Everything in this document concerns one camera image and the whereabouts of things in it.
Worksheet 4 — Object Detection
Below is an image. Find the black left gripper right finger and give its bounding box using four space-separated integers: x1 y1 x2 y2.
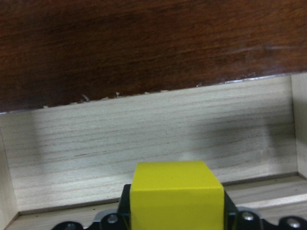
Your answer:
224 191 238 230

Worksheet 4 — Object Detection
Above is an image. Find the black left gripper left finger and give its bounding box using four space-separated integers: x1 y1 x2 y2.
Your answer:
117 184 131 230

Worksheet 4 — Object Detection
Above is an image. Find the yellow block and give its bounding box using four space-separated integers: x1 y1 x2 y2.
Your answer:
130 161 224 230

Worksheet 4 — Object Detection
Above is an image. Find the light wood drawer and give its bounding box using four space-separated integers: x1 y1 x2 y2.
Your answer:
0 73 307 230

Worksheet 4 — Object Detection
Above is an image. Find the dark wooden drawer cabinet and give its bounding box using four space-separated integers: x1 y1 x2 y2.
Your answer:
0 0 307 112

